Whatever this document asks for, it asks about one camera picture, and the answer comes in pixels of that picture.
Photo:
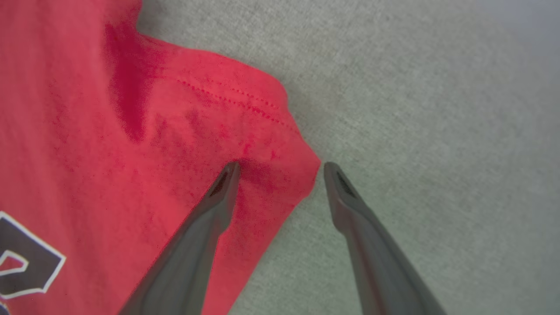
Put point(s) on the grey fabric sofa cushion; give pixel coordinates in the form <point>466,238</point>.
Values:
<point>437,131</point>

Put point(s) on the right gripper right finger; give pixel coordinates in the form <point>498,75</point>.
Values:
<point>376,262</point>

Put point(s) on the red and white jersey garment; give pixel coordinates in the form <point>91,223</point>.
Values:
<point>87,131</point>

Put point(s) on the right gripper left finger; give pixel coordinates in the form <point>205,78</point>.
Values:
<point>192,253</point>

